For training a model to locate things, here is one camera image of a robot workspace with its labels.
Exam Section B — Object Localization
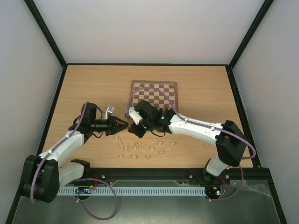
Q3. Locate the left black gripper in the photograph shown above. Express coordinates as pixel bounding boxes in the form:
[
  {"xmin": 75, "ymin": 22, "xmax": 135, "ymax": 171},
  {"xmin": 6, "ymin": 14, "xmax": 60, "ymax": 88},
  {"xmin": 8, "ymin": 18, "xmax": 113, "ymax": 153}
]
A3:
[{"xmin": 92, "ymin": 114, "xmax": 128, "ymax": 136}]

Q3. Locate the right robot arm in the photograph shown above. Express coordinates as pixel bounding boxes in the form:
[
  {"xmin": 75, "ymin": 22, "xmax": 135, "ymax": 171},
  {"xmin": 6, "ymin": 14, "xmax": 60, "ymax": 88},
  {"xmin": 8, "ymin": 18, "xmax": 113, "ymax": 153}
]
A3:
[{"xmin": 126, "ymin": 100, "xmax": 246, "ymax": 183}]

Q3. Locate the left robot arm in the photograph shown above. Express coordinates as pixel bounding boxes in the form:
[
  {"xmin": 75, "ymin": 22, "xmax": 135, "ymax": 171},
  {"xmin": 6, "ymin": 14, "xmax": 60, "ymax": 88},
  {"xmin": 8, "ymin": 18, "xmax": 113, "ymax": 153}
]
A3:
[{"xmin": 20, "ymin": 102, "xmax": 128, "ymax": 203}]

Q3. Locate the wooden chess board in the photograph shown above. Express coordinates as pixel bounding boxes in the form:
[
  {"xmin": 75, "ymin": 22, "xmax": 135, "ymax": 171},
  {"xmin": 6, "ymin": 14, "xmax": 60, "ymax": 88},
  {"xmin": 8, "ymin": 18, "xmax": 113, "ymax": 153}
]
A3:
[{"xmin": 127, "ymin": 80, "xmax": 179, "ymax": 111}]

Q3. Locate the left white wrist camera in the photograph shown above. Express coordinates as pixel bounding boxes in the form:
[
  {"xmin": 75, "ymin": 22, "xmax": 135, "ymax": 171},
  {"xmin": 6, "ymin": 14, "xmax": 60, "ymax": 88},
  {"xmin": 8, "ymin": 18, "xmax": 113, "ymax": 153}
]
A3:
[{"xmin": 104, "ymin": 106, "xmax": 115, "ymax": 119}]

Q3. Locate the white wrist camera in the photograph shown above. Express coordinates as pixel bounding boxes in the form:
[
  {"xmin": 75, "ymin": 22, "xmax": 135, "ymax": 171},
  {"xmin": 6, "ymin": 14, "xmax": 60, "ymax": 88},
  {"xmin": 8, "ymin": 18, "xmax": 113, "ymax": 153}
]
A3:
[
  {"xmin": 125, "ymin": 107, "xmax": 143, "ymax": 125},
  {"xmin": 104, "ymin": 106, "xmax": 115, "ymax": 119}
]

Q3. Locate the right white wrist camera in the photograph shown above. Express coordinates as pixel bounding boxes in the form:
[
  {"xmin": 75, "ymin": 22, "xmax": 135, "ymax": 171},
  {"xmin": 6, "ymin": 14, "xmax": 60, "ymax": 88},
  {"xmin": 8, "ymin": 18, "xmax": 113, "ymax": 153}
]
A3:
[{"xmin": 125, "ymin": 107, "xmax": 143, "ymax": 125}]

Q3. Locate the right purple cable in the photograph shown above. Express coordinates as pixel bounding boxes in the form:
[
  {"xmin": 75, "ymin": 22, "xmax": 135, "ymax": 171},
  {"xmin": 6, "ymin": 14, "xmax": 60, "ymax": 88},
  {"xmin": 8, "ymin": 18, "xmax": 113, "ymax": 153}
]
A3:
[{"xmin": 128, "ymin": 87, "xmax": 256, "ymax": 202}]

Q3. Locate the black aluminium frame rail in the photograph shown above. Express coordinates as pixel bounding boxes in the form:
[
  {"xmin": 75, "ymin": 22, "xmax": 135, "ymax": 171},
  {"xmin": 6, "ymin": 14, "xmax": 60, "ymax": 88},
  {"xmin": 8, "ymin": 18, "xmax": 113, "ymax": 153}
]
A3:
[{"xmin": 23, "ymin": 167, "xmax": 271, "ymax": 185}]

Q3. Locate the light blue slotted cable duct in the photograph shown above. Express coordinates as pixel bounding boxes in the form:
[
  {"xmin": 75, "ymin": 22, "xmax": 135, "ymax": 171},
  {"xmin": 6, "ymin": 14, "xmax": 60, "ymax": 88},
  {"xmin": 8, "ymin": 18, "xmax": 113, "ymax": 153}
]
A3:
[{"xmin": 58, "ymin": 186, "xmax": 206, "ymax": 196}]

